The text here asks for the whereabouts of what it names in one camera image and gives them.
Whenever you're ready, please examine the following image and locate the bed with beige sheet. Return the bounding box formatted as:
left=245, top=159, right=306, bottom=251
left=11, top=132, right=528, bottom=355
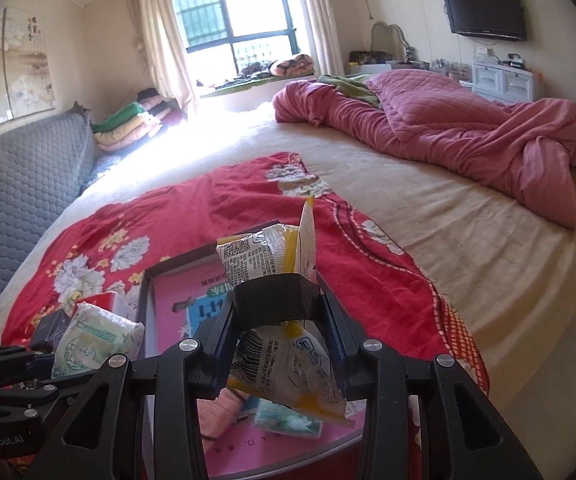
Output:
left=0, top=77, right=576, bottom=411

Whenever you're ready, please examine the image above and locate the stack of folded blankets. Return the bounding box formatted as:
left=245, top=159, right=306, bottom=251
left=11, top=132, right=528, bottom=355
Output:
left=90, top=87, right=185, bottom=155

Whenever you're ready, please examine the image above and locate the beige curtain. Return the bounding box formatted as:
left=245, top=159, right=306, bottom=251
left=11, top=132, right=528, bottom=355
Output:
left=295, top=0, right=345, bottom=78
left=134, top=0, right=200, bottom=121

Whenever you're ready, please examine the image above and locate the green white tissue packet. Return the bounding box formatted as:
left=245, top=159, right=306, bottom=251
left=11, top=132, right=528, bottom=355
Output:
left=50, top=302, right=145, bottom=382

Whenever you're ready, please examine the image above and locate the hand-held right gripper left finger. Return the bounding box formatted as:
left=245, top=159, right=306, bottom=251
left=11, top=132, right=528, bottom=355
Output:
left=33, top=291, right=242, bottom=480

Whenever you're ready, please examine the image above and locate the grey quilted headboard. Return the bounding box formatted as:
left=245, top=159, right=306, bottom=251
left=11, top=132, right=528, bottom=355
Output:
left=0, top=109, right=98, bottom=326

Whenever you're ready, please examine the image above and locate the white drawer cabinet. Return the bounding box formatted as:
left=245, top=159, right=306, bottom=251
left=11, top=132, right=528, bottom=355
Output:
left=470, top=58, right=535, bottom=102

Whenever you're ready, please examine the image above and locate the floral pillow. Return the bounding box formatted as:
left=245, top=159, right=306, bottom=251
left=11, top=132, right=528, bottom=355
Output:
left=269, top=53, right=315, bottom=79

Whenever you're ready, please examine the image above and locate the floral wall painting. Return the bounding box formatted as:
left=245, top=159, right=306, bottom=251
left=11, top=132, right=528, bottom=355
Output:
left=0, top=7, right=60, bottom=142

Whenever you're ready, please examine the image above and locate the pink quilt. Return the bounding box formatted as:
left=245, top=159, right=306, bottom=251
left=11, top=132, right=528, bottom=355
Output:
left=272, top=70, right=576, bottom=227

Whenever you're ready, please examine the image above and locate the black box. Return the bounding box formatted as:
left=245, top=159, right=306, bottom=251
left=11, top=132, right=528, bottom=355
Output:
left=32, top=308, right=75, bottom=353

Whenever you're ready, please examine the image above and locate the pink blue book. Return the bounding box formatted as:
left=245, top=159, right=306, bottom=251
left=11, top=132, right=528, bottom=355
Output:
left=144, top=260, right=366, bottom=480

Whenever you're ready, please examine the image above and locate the yellow white tissue packet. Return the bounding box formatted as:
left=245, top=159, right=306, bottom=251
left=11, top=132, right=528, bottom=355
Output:
left=216, top=197, right=355, bottom=429

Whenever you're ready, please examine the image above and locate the red floral blanket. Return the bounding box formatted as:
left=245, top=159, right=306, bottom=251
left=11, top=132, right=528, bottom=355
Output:
left=0, top=152, right=490, bottom=396

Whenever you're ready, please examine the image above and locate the green blanket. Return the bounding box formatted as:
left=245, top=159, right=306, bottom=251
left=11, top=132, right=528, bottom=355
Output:
left=317, top=73, right=385, bottom=107

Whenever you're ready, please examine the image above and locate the pale pink soft item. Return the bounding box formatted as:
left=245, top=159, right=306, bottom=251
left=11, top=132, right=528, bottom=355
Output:
left=197, top=389, right=256, bottom=440

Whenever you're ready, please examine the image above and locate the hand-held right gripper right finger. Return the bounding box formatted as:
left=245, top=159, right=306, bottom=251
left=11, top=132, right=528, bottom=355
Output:
left=314, top=269, right=545, bottom=480

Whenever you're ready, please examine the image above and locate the small green tissue packet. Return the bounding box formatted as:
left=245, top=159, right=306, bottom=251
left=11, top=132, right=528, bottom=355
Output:
left=254, top=399, right=325, bottom=441

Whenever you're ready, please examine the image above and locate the vanity mirror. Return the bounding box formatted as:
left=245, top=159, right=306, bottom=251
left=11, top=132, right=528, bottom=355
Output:
left=371, top=21, right=410, bottom=61

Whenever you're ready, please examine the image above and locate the window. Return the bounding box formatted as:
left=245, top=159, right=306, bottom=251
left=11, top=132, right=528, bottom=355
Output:
left=167, top=0, right=300, bottom=88

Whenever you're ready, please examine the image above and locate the grey cardboard box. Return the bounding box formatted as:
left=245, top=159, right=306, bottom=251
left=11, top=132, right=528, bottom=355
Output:
left=137, top=219, right=369, bottom=480

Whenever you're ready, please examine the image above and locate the black wall television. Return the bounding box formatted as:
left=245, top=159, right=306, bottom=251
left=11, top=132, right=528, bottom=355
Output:
left=441, top=0, right=528, bottom=42

